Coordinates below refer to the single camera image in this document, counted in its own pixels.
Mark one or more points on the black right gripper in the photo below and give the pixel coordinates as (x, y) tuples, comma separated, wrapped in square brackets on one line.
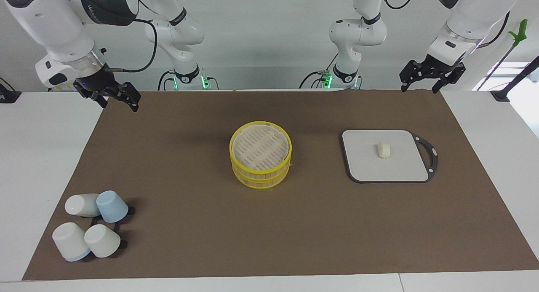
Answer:
[(101, 82)]

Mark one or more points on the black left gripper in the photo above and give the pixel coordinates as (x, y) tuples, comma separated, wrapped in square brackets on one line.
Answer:
[(440, 67)]

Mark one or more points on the small cream steamed bun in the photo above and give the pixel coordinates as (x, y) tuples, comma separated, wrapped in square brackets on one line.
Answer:
[(384, 150)]

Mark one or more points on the yellow bamboo steamer tier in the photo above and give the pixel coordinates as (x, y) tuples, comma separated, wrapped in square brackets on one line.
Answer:
[(260, 146), (259, 182)]

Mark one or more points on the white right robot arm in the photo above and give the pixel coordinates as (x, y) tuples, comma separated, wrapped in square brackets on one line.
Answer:
[(46, 22)]

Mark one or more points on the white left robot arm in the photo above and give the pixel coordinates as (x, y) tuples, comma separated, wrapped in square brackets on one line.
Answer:
[(476, 9)]

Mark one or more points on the white power box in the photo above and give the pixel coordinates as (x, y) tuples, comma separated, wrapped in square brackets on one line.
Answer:
[(63, 88)]

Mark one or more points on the black stand with clamp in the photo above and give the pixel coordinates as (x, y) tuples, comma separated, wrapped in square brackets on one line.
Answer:
[(500, 95)]

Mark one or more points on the pole with green clip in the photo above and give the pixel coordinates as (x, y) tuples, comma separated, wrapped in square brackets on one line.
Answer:
[(521, 30)]

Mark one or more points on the black table clamp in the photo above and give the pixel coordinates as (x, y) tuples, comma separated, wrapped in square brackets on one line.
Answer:
[(8, 96)]

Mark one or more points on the white cutting board grey rim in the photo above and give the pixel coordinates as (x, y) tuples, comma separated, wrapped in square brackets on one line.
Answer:
[(379, 170)]

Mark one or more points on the light blue cup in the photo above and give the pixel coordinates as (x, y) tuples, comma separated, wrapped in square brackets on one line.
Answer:
[(111, 207)]

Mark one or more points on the plain white cup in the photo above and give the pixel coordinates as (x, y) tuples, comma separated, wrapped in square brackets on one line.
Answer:
[(80, 204), (102, 240)]

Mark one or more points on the white cup blue rim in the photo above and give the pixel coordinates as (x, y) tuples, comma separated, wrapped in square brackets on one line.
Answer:
[(69, 240)]

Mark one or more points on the brown table mat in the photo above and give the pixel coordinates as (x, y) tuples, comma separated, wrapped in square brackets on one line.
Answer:
[(337, 224)]

